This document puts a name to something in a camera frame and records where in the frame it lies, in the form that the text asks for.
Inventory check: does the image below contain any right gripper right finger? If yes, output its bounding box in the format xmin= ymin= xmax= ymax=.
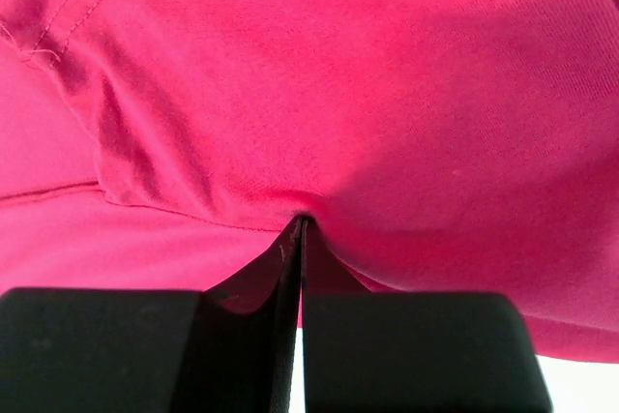
xmin=301 ymin=220 xmax=552 ymax=412

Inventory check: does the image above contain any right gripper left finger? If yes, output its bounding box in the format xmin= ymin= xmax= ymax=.
xmin=1 ymin=219 xmax=303 ymax=412

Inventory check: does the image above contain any magenta t-shirt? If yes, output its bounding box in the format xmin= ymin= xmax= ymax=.
xmin=1 ymin=0 xmax=618 ymax=363

